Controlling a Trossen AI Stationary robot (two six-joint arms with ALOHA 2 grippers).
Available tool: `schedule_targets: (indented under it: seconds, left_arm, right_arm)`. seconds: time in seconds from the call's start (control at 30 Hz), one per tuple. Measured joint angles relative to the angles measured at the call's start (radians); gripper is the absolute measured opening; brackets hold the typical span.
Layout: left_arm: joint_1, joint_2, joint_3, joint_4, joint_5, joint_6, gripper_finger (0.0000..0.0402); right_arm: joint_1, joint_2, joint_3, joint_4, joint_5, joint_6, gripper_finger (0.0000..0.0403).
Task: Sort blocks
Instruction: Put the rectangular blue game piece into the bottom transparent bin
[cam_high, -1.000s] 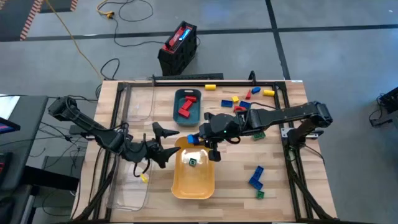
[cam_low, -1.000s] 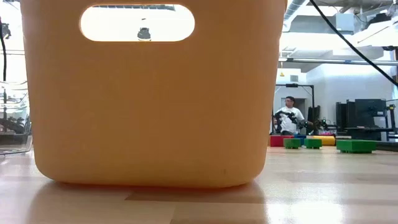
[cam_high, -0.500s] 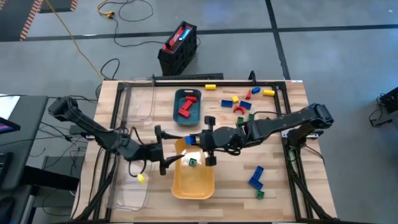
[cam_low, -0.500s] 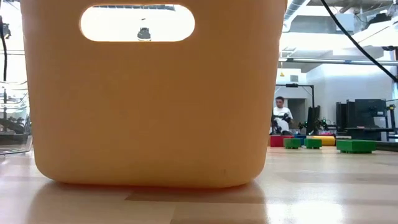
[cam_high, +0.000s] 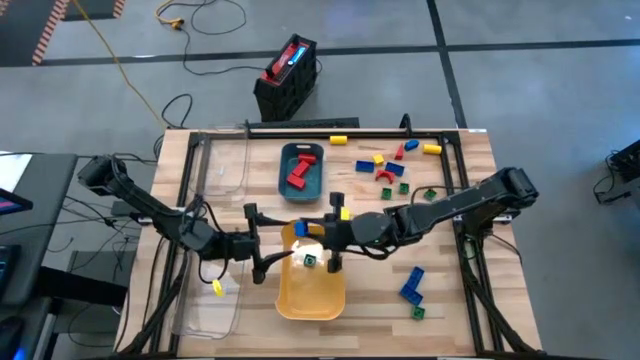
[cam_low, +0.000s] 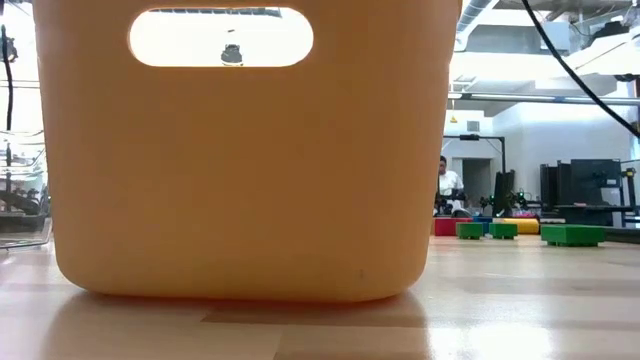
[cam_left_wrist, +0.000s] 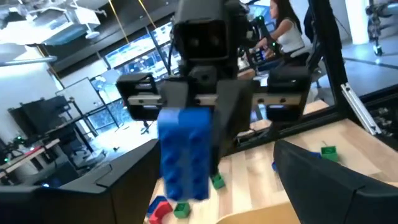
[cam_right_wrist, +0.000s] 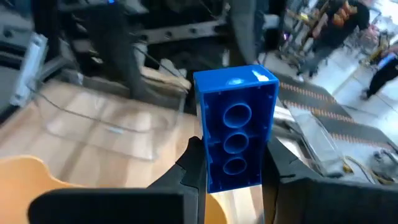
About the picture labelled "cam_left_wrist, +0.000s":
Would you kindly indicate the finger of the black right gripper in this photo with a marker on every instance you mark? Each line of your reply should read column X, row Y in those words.
column 233, row 109
column 174, row 93

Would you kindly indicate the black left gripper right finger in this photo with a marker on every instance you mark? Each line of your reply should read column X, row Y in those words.
column 342, row 202

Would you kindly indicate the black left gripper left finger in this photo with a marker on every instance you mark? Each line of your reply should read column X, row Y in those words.
column 77, row 205

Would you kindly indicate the small green block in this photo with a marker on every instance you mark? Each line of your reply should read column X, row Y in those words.
column 218, row 181
column 182, row 210
column 329, row 153

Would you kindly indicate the blue rectangular block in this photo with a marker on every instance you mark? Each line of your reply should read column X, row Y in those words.
column 183, row 149
column 155, row 202
column 314, row 154
column 274, row 165

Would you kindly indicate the red arch block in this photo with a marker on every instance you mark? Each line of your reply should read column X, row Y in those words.
column 161, row 212

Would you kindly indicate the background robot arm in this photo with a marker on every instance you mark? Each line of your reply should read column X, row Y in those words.
column 259, row 34
column 377, row 25

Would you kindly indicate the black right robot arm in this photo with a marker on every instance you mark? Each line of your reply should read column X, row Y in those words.
column 239, row 46

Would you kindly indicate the person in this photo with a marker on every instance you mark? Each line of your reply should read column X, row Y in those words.
column 289, row 34

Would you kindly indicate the cluttered desk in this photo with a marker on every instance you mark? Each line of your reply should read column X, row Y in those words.
column 28, row 155

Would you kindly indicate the whiteboard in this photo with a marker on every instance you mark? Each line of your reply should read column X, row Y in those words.
column 79, row 96

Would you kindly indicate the white pillar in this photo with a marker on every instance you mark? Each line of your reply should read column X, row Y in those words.
column 357, row 21

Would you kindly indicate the black monitor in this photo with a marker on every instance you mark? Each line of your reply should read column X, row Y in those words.
column 40, row 113

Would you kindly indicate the grey ceiling pipe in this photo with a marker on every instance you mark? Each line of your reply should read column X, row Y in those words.
column 28, row 61

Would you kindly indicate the large glass window wall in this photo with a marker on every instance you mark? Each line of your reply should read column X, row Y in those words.
column 136, row 59

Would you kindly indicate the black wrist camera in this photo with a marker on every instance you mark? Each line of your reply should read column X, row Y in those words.
column 202, row 40

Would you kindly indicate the large ceiling duct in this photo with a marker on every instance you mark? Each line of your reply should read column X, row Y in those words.
column 53, row 18

